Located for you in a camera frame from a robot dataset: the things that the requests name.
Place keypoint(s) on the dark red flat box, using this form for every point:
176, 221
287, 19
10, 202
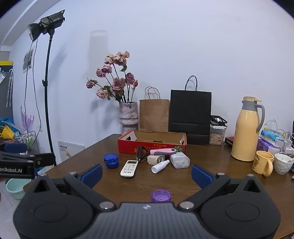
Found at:
229, 140

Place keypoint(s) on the clear container of seeds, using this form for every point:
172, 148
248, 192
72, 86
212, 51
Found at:
217, 136

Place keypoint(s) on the black studio light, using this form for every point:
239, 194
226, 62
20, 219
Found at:
49, 20

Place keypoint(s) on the purple bottle cap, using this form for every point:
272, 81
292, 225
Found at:
161, 195

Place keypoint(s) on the purple plant decoration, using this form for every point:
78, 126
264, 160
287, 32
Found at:
27, 120

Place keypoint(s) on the white textured cup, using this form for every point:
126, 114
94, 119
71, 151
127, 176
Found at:
283, 165

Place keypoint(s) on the white plastic wipes pack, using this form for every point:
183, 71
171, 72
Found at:
180, 160

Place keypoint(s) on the black paper bag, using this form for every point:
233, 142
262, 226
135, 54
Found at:
190, 110

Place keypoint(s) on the blue printed packet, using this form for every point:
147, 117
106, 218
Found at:
272, 134

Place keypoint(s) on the white remote control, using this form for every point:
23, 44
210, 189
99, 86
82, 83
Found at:
129, 169

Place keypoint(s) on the white booklet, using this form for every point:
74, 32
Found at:
70, 151

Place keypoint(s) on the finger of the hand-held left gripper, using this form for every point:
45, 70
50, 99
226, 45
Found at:
44, 159
16, 148

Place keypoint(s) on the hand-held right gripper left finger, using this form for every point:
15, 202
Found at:
91, 175

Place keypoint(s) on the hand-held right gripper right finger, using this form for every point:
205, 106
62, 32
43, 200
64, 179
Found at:
202, 175

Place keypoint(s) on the wall poster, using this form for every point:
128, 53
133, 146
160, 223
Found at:
28, 60

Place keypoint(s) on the yellow plastic item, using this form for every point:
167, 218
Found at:
6, 132

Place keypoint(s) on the brown paper bag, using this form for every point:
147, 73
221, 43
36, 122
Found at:
154, 115

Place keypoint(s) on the mottled pink ceramic vase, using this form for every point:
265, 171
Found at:
128, 115

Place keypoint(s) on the blue round lid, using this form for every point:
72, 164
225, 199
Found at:
110, 157
112, 164

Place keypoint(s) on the yellow thermos jug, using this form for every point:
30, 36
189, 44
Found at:
244, 133

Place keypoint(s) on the purple tissue box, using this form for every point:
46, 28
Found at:
264, 144

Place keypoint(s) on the teal plastic basin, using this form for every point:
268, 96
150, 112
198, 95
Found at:
16, 187

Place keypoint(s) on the white spray bottle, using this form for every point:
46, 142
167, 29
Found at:
159, 167

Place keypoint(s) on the cream square box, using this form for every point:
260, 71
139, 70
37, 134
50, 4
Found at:
154, 159

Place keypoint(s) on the red cardboard box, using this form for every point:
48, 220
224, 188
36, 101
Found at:
128, 147

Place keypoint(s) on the black light stand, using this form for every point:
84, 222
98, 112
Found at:
47, 92

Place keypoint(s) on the dried pink rose bouquet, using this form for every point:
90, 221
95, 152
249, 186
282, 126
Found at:
118, 83

